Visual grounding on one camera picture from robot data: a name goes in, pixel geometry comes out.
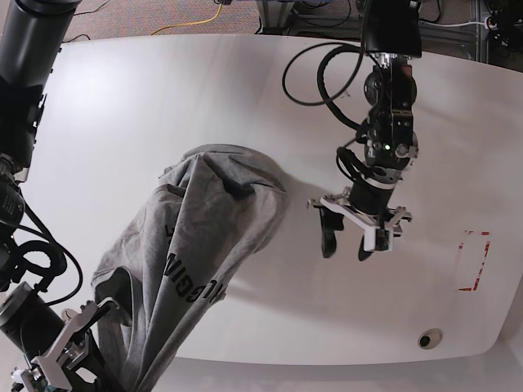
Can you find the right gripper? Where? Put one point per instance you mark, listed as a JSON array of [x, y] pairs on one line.
[[64, 349]]

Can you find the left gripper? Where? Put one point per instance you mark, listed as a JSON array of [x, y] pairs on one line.
[[365, 204]]

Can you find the grey Hugging Face t-shirt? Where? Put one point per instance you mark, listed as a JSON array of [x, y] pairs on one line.
[[210, 212]]

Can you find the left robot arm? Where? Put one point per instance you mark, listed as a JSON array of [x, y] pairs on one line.
[[390, 37]]

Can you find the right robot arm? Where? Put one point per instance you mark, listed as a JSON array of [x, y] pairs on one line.
[[31, 39]]

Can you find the red tape rectangle marking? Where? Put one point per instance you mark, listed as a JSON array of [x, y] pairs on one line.
[[472, 254]]

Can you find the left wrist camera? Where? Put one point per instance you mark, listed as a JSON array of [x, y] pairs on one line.
[[383, 238]]

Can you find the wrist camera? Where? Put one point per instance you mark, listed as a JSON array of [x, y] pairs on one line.
[[33, 380], [383, 238]]

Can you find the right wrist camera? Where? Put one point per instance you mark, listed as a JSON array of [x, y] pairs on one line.
[[33, 380]]

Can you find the right table cable grommet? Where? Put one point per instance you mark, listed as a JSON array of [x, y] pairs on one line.
[[430, 339]]

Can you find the aluminium frame rail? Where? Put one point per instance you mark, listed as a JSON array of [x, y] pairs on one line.
[[281, 18]]

